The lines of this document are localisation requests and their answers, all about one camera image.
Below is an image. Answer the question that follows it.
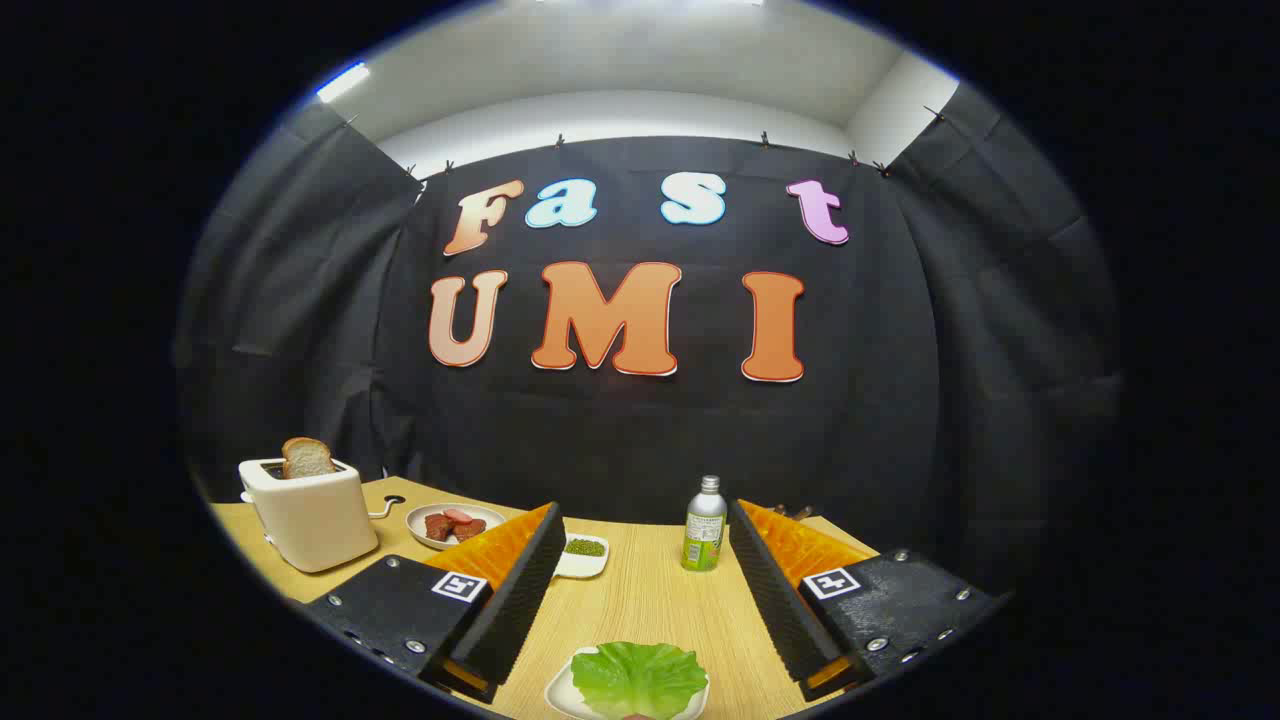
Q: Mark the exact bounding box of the black backdrop cloth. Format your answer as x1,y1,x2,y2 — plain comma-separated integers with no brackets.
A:
175,85,1126,591

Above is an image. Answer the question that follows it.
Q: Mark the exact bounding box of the green lettuce leaf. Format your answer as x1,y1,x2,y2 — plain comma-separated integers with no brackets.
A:
571,641,709,720

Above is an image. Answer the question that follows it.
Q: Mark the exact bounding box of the white toaster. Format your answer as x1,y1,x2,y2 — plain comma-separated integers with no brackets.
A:
238,457,381,574

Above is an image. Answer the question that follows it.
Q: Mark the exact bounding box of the white rounded square plate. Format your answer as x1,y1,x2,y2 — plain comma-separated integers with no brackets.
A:
544,647,712,720

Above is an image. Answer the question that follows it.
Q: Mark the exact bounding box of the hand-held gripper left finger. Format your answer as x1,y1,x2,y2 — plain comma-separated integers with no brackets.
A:
300,502,567,704

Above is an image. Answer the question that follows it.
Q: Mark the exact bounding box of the ceiling light strip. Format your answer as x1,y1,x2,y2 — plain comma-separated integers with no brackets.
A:
316,62,371,104

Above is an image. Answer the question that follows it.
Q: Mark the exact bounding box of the green label metal bottle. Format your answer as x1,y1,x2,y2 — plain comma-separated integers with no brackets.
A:
681,475,728,573

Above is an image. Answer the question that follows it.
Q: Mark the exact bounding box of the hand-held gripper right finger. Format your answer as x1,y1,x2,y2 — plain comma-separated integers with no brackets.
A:
728,498,1006,701

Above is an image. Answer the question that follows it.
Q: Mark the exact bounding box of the plain bread slice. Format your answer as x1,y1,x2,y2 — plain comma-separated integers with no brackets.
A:
281,437,338,480

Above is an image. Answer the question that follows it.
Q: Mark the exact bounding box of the round white plate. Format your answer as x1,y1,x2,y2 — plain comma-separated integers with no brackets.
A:
406,503,508,552

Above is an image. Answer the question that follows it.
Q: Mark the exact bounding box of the divided white dish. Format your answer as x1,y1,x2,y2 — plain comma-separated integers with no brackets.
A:
553,533,610,579

